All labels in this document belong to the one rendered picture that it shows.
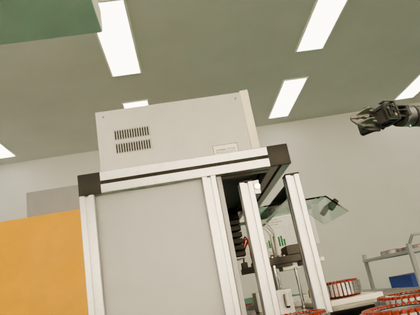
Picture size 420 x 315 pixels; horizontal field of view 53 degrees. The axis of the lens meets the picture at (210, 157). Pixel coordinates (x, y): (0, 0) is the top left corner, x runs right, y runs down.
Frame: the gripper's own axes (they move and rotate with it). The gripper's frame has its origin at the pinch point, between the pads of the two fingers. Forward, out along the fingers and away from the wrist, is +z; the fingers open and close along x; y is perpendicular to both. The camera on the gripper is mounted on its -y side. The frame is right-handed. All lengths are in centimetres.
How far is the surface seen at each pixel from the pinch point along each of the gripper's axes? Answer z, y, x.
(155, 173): 77, 19, 21
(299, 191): 50, 27, 30
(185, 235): 73, 19, 34
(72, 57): 49, -270, -211
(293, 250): 44, 11, 40
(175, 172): 73, 21, 22
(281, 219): -257, -446, -57
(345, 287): 36, 15, 51
